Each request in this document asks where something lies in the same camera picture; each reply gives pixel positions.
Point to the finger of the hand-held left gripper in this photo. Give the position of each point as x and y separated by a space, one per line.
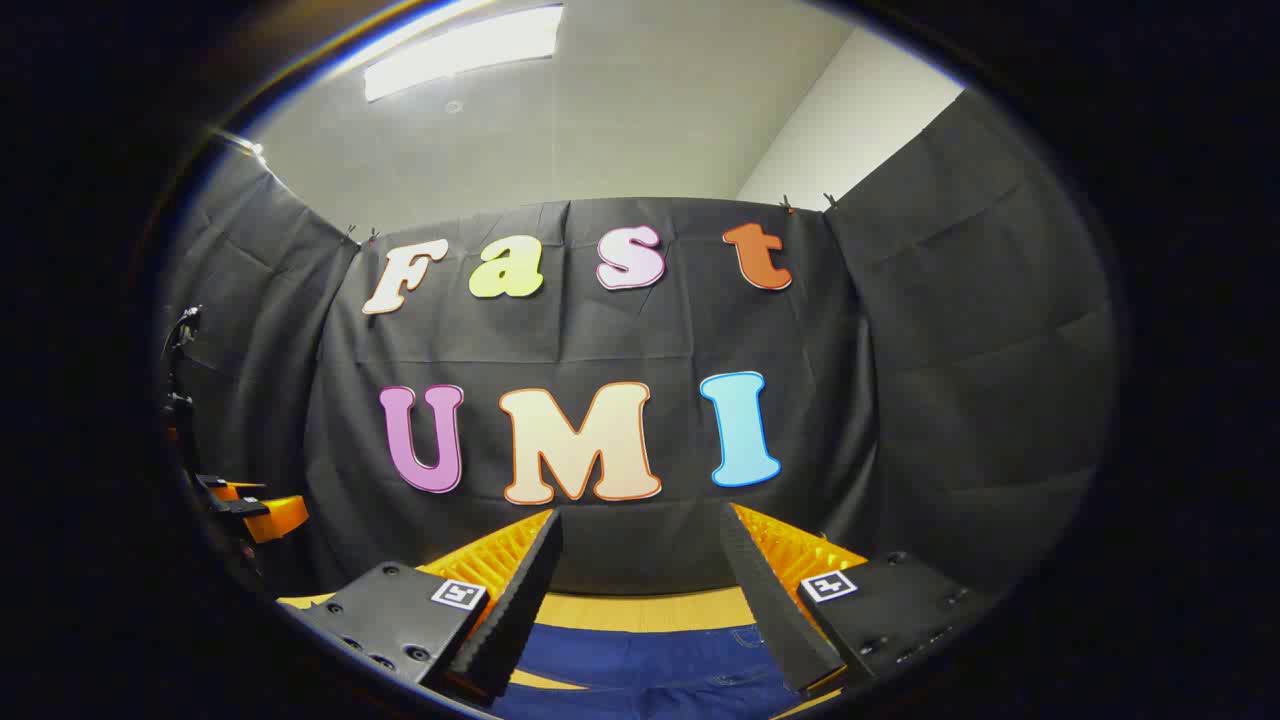
275 518

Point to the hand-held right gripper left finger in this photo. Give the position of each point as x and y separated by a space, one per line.
520 600

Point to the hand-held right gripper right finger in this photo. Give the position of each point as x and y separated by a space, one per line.
775 610

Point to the blue denim jeans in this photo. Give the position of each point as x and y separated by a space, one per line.
640 670

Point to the black backdrop cloth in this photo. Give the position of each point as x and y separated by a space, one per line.
900 400

